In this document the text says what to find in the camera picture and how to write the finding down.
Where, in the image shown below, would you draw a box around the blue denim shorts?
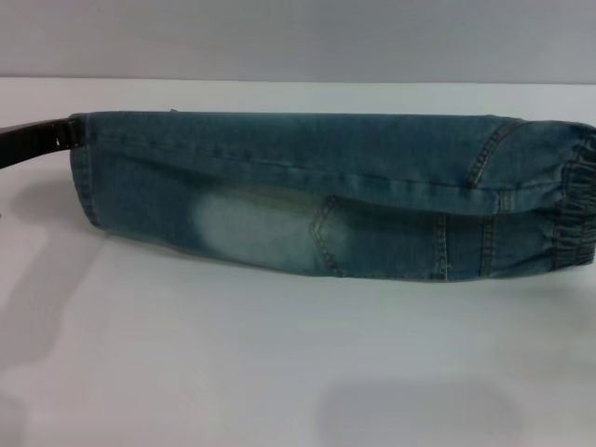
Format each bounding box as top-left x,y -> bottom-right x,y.
69,110 -> 596,283

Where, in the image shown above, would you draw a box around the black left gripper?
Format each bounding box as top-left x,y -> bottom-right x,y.
0,117 -> 90,162

